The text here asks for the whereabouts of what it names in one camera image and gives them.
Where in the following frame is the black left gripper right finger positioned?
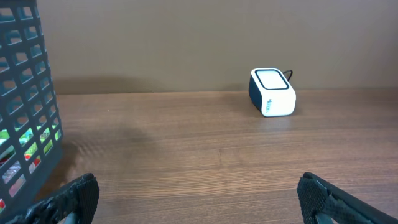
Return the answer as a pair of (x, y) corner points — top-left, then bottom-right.
(297, 172), (397, 224)

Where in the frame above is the dark grey mesh basket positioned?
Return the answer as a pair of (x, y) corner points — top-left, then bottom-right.
(1, 0), (63, 222)

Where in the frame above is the white barcode scanner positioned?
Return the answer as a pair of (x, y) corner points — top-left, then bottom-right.
(249, 68), (297, 117)

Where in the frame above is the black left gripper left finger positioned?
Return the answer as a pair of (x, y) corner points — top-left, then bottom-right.
(6, 173), (100, 224)

